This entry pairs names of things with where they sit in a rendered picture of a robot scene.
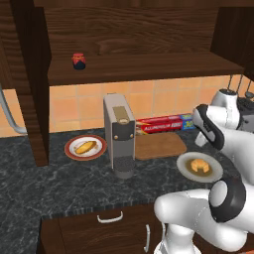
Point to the dark wood wall cabinet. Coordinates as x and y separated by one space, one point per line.
132 39

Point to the grey plate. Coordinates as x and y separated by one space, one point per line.
185 167

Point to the dark wood cabinet door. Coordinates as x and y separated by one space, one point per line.
33 82
236 36

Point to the grey coffee machine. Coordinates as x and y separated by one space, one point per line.
119 139

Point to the red-lidded jam jar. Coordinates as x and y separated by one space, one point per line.
79 61

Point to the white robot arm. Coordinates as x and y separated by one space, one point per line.
191 211

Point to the golden bread roll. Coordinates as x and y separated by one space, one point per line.
86 147

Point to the red aluminium foil box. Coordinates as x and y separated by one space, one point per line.
162 124

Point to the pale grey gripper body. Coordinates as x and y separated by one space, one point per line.
201 139

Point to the dark hanging utensil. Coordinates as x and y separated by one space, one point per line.
238 82
248 85

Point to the golden croissant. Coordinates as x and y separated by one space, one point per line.
200 165

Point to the dark wood drawer front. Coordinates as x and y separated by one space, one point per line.
79 220

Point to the red-rimmed white plate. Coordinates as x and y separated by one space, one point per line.
71 150

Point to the brown wooden cutting board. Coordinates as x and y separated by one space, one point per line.
160 145

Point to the dark wood lower cupboard door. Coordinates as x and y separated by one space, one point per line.
109 241

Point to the grey curved metal pipe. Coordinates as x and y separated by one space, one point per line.
8 115

